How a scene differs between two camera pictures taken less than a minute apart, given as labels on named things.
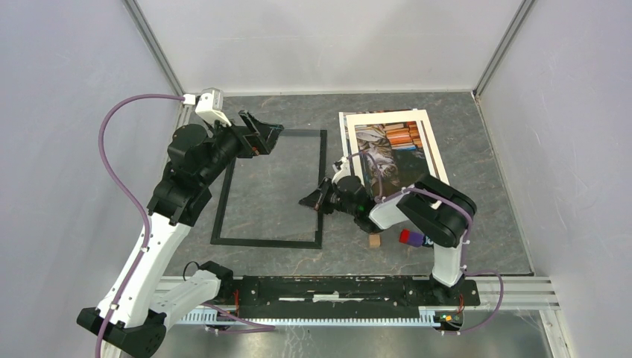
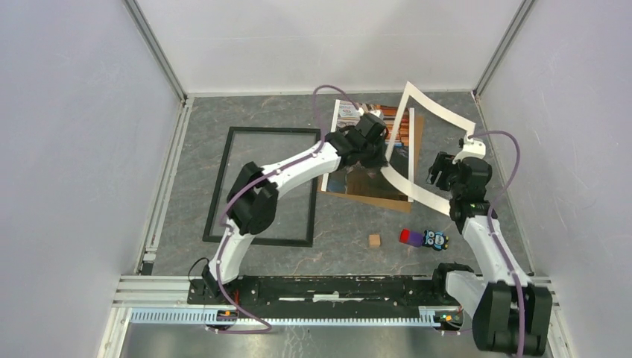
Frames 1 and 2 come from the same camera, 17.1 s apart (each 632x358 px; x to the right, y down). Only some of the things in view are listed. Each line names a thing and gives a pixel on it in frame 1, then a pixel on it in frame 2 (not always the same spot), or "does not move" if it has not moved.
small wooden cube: (374, 240) does not move
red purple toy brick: (412, 238) does not move
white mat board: (349, 119) -> (392, 174)
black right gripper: (318, 198) -> (443, 162)
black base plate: (349, 296) does not move
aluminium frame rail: (156, 45) does not move
